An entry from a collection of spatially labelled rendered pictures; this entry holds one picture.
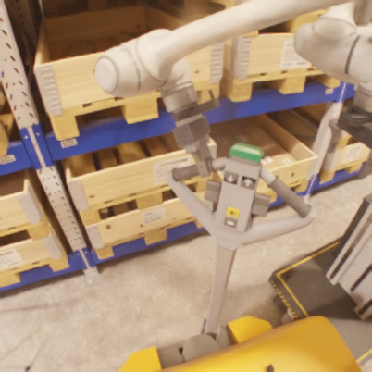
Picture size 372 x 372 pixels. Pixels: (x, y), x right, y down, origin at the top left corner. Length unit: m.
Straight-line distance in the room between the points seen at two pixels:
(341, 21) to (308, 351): 0.95
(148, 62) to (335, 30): 0.46
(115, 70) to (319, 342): 0.98
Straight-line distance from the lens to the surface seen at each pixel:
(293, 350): 1.03
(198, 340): 1.46
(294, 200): 0.76
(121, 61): 0.57
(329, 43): 0.79
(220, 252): 0.92
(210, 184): 0.78
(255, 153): 0.72
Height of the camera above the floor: 1.83
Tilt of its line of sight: 42 degrees down
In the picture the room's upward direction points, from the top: 1 degrees counter-clockwise
